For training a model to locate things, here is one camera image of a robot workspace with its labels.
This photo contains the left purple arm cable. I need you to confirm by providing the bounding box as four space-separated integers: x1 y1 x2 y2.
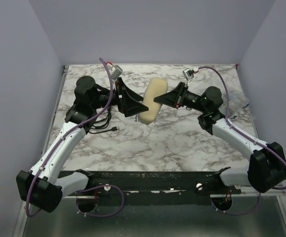
25 57 116 218

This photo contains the black coiled cable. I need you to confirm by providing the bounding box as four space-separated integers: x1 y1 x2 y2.
88 108 119 134

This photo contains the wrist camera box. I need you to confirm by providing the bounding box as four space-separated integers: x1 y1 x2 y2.
110 65 123 80
182 67 199 84

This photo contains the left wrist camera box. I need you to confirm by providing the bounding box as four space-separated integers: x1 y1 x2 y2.
110 65 123 80

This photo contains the clear plastic screw box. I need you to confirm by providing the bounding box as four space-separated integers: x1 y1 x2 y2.
229 92 249 119

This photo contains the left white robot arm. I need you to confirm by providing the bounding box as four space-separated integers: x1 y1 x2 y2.
16 76 148 212

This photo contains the beige umbrella case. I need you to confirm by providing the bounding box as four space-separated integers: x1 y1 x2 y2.
138 78 168 124

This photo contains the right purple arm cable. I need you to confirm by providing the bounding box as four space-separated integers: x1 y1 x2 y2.
198 66 286 190

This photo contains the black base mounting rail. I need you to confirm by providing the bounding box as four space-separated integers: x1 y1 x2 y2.
73 171 241 206

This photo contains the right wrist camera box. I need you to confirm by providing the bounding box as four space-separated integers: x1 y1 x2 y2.
182 67 199 84

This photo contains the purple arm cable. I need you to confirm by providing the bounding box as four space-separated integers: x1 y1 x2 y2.
198 66 286 190
25 57 116 218

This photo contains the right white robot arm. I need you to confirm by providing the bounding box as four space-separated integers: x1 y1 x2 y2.
154 82 286 193

